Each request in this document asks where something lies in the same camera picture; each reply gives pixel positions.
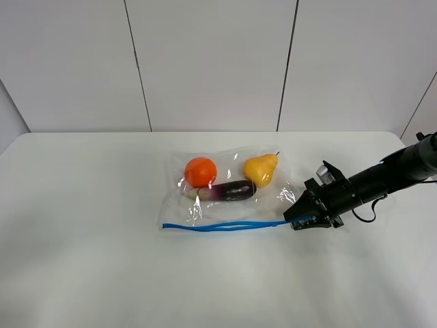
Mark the dark purple eggplant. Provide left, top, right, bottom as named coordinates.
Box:
left=184, top=180, right=257, bottom=202

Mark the yellow pear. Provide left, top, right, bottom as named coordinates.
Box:
left=242, top=152, right=279, bottom=188

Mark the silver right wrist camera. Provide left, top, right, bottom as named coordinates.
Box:
left=316, top=165, right=336, bottom=185

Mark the clear zip bag blue seal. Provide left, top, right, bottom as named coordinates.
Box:
left=158, top=146, right=301, bottom=232

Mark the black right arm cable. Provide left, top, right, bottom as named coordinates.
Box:
left=351, top=194, right=389, bottom=223

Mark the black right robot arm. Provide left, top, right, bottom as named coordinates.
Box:
left=283, top=133, right=436, bottom=230

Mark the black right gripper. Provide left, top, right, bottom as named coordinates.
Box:
left=283, top=161, right=345, bottom=231

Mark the orange fruit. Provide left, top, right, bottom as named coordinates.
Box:
left=184, top=157, right=217, bottom=188

